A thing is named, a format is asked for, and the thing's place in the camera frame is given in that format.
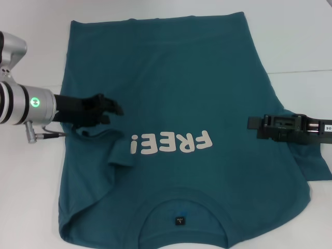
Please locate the teal t-shirt with FREE print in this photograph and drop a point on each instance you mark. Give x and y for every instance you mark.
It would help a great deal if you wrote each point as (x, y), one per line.
(181, 90)

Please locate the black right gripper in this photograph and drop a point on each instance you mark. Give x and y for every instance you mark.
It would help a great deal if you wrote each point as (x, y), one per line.
(293, 132)

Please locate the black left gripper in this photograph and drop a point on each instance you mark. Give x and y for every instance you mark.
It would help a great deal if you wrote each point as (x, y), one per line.
(75, 110)

